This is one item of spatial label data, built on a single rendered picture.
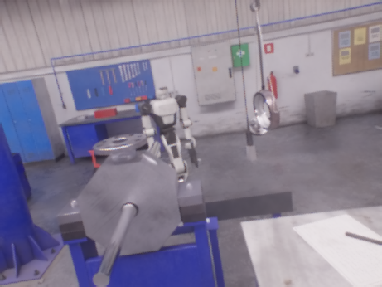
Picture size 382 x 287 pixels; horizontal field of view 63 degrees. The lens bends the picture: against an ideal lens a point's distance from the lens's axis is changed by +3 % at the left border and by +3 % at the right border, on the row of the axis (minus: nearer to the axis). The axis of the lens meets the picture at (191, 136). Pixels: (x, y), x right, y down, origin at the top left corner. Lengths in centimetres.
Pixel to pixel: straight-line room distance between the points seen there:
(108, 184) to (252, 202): 92
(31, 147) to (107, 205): 579
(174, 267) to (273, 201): 73
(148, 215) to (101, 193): 25
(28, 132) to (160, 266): 581
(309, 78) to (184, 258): 577
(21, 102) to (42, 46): 128
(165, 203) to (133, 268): 42
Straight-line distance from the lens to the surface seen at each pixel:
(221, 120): 676
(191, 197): 151
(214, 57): 628
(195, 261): 172
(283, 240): 157
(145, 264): 175
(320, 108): 656
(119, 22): 689
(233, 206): 198
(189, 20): 670
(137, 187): 150
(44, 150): 718
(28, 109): 709
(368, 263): 150
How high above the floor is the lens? 176
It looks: 15 degrees down
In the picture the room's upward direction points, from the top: 9 degrees counter-clockwise
